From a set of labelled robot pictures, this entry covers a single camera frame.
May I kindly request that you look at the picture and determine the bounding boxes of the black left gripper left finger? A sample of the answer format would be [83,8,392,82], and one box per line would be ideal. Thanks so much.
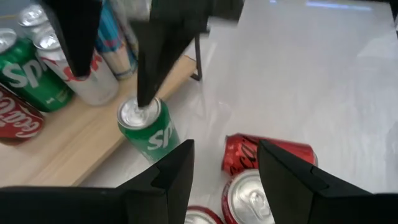
[0,139,195,224]

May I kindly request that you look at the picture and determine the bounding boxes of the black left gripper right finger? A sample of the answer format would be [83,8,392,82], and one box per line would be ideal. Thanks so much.
[257,139,398,224]

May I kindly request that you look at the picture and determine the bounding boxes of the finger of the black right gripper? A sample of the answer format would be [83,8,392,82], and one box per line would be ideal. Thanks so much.
[40,0,103,78]
[130,19,201,108]

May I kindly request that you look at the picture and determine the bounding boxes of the blue silver Red Bull can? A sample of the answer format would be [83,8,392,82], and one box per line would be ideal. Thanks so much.
[95,0,139,80]

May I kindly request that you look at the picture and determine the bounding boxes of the wooden shelf with black frame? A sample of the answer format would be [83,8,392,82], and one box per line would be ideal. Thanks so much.
[0,18,212,187]

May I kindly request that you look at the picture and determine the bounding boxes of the black table frame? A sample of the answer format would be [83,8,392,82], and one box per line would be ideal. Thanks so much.
[390,0,398,38]

